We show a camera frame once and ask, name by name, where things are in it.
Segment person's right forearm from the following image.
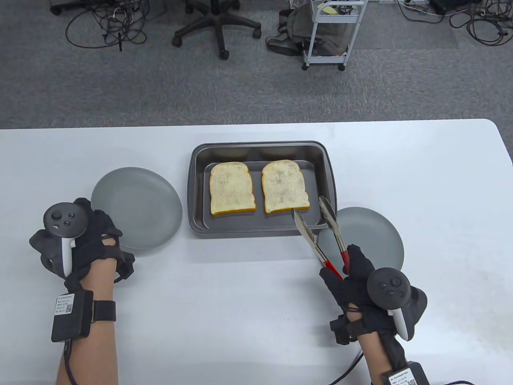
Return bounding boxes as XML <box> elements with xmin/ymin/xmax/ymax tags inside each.
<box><xmin>355</xmin><ymin>330</ymin><xmax>407</xmax><ymax>385</ymax></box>

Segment white toast slice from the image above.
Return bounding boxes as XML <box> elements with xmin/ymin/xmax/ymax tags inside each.
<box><xmin>262</xmin><ymin>159</ymin><xmax>311</xmax><ymax>215</ymax></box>
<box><xmin>210</xmin><ymin>161</ymin><xmax>257</xmax><ymax>217</ymax></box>

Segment black and white controller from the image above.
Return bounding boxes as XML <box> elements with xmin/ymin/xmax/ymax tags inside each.
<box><xmin>367</xmin><ymin>267</ymin><xmax>427</xmax><ymax>341</ymax></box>
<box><xmin>29</xmin><ymin>203</ymin><xmax>89</xmax><ymax>278</ymax></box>

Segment red-handled kitchen tongs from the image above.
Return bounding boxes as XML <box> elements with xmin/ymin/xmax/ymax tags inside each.
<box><xmin>293</xmin><ymin>196</ymin><xmax>351</xmax><ymax>281</ymax></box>

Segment person's left hand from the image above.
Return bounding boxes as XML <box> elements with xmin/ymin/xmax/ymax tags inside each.
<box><xmin>64</xmin><ymin>198</ymin><xmax>135</xmax><ymax>291</ymax></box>

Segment grey backpack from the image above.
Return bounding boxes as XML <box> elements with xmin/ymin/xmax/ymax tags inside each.
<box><xmin>266</xmin><ymin>6</ymin><xmax>353</xmax><ymax>57</ymax></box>

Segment grey round plate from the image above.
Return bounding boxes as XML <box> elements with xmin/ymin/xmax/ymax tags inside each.
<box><xmin>91</xmin><ymin>167</ymin><xmax>183</xmax><ymax>253</ymax></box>
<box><xmin>317</xmin><ymin>207</ymin><xmax>405</xmax><ymax>278</ymax></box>

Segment black chair base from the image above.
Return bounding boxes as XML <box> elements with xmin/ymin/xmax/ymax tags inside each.
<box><xmin>50</xmin><ymin>0</ymin><xmax>97</xmax><ymax>16</ymax></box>

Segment person's left forearm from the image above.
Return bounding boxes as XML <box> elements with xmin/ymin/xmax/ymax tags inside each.
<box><xmin>56</xmin><ymin>259</ymin><xmax>121</xmax><ymax>385</ymax></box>

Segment dark metal baking tray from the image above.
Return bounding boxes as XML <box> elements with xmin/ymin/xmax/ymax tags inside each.
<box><xmin>188</xmin><ymin>141</ymin><xmax>338</xmax><ymax>239</ymax></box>

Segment black office chair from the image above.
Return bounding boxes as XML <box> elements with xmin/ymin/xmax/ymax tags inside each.
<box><xmin>172</xmin><ymin>0</ymin><xmax>262</xmax><ymax>61</ymax></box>

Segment black glove cable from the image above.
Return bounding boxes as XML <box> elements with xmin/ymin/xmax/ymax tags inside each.
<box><xmin>62</xmin><ymin>339</ymin><xmax>81</xmax><ymax>385</ymax></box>
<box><xmin>329</xmin><ymin>349</ymin><xmax>365</xmax><ymax>385</ymax></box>

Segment black floor cable bundle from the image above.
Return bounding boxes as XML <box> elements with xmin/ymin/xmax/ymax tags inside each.
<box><xmin>397</xmin><ymin>0</ymin><xmax>513</xmax><ymax>47</ymax></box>
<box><xmin>65</xmin><ymin>0</ymin><xmax>151</xmax><ymax>52</ymax></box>

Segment person's right hand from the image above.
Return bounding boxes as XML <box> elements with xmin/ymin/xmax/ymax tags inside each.
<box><xmin>319</xmin><ymin>244</ymin><xmax>395</xmax><ymax>345</ymax></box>

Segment white utility cart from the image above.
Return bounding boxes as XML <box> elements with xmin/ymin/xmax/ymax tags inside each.
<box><xmin>301</xmin><ymin>0</ymin><xmax>368</xmax><ymax>71</ymax></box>

